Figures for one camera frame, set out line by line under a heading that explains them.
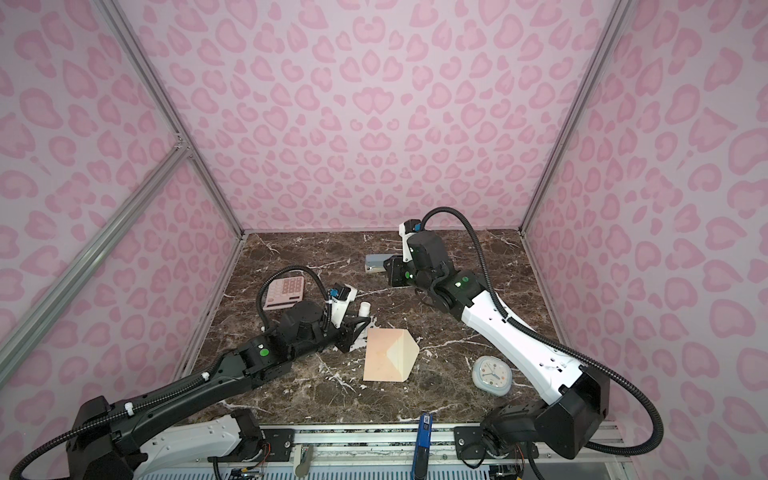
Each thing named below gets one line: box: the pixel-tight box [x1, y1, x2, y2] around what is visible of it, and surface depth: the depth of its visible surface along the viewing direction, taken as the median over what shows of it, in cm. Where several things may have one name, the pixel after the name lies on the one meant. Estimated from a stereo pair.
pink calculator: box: [263, 276, 305, 310], surface depth 102 cm
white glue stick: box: [358, 302, 371, 317], surface depth 73 cm
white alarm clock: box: [472, 355, 513, 397], surface depth 83 cm
